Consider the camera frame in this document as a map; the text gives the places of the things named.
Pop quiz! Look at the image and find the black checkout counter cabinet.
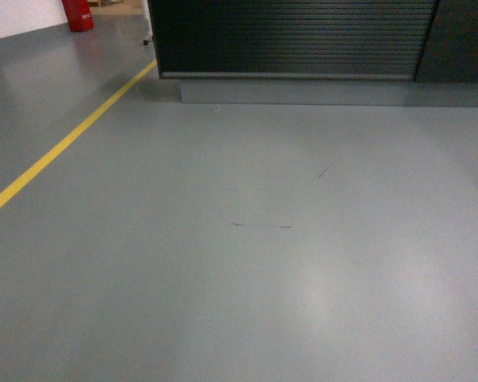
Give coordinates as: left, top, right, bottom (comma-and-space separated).
148, 1, 478, 107

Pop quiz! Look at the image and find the red fire extinguisher box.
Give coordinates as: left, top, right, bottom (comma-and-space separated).
61, 0, 94, 32

